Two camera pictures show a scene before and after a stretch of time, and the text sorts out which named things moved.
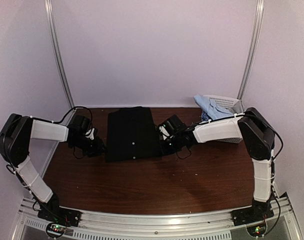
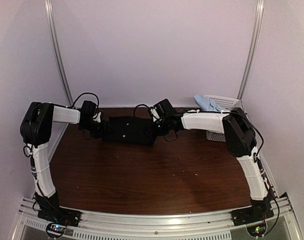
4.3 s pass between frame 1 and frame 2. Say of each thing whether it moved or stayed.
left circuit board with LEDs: stayed
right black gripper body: moved
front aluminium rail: stayed
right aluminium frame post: stayed
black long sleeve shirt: moved
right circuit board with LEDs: stayed
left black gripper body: moved
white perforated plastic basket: stayed
